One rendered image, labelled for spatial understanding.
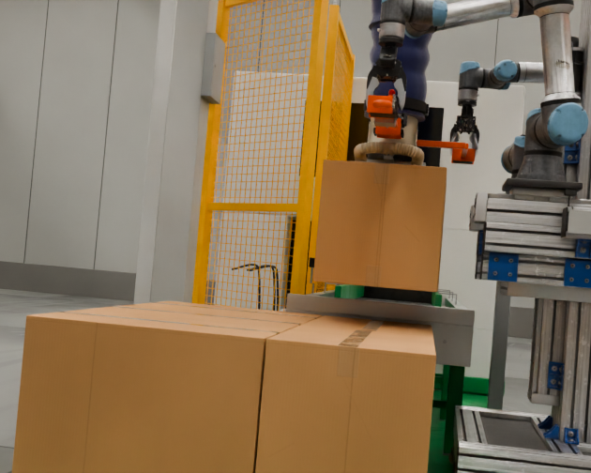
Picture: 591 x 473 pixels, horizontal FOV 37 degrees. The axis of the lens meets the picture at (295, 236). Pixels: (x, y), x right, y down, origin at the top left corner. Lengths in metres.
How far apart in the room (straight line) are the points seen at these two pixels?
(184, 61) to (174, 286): 1.06
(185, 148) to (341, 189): 1.45
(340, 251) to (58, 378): 1.06
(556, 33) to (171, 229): 2.11
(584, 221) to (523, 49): 9.96
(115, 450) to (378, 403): 0.64
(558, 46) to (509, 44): 9.83
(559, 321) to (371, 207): 0.73
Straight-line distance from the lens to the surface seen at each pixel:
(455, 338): 3.29
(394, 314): 3.29
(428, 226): 2.82
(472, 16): 2.84
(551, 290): 2.91
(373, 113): 2.55
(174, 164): 4.16
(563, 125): 2.68
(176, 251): 4.13
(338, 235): 2.84
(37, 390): 2.25
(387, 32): 2.62
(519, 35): 12.61
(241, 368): 2.08
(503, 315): 3.86
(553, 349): 3.05
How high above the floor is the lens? 0.72
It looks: 2 degrees up
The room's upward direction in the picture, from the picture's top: 5 degrees clockwise
